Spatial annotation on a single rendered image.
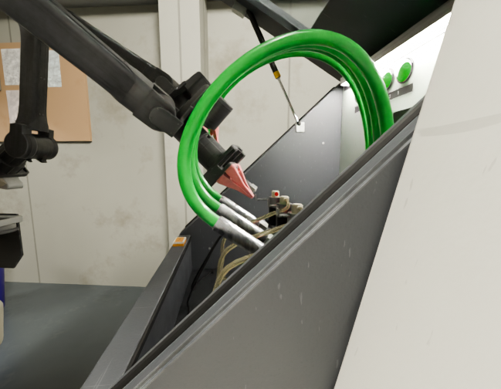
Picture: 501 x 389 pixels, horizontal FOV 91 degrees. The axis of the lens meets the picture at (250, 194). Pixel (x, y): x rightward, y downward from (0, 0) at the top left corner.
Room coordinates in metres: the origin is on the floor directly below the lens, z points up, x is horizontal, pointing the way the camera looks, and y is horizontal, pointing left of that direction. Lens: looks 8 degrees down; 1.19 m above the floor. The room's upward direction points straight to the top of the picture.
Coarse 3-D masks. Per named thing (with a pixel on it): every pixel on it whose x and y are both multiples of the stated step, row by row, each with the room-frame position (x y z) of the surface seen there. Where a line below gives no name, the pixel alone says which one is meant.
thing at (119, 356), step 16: (176, 256) 0.60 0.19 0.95; (160, 272) 0.51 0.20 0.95; (176, 272) 0.53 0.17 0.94; (160, 288) 0.45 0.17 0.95; (176, 288) 0.54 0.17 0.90; (144, 304) 0.39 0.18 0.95; (160, 304) 0.40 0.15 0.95; (176, 304) 0.54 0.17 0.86; (128, 320) 0.35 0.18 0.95; (144, 320) 0.35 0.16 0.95; (160, 320) 0.40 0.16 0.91; (128, 336) 0.32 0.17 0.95; (144, 336) 0.32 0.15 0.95; (160, 336) 0.40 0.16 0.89; (112, 352) 0.29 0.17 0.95; (128, 352) 0.29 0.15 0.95; (144, 352) 0.32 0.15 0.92; (96, 368) 0.26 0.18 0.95; (112, 368) 0.26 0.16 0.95; (128, 368) 0.26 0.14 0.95; (96, 384) 0.24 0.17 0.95; (112, 384) 0.24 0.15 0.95
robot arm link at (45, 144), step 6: (36, 138) 0.75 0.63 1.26; (42, 138) 0.77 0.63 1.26; (48, 138) 0.79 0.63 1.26; (42, 144) 0.76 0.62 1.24; (48, 144) 0.78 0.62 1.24; (42, 150) 0.76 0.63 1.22; (48, 150) 0.78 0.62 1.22; (36, 156) 0.75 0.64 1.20; (42, 156) 0.77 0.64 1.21; (48, 156) 0.79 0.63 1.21; (42, 162) 0.78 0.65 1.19
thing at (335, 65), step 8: (280, 56) 0.58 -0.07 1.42; (288, 56) 0.58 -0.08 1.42; (296, 56) 0.57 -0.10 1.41; (304, 56) 0.57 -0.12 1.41; (312, 56) 0.56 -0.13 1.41; (320, 56) 0.55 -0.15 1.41; (264, 64) 0.59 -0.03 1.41; (328, 64) 0.55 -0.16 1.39; (336, 64) 0.54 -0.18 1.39; (248, 72) 0.60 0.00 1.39; (344, 72) 0.54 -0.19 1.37; (240, 80) 0.61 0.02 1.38; (352, 80) 0.53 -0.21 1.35; (352, 88) 0.54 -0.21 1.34; (224, 96) 0.62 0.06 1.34; (360, 96) 0.53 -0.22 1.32; (360, 104) 0.53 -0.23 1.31; (360, 112) 0.53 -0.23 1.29; (368, 144) 0.52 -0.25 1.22
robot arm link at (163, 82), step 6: (198, 72) 0.70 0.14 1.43; (156, 78) 0.69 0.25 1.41; (162, 78) 0.69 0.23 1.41; (192, 78) 0.70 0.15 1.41; (198, 78) 0.70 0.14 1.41; (204, 78) 0.69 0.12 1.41; (162, 84) 0.69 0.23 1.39; (168, 84) 0.69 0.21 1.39; (180, 84) 0.70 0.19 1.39; (186, 84) 0.70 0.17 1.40; (192, 84) 0.70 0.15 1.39; (198, 84) 0.69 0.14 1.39; (204, 84) 0.69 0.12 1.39; (210, 84) 0.69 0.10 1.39; (168, 90) 0.69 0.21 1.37; (174, 90) 0.69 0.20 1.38; (180, 90) 0.71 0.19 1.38; (192, 90) 0.69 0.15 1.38; (174, 96) 0.71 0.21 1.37
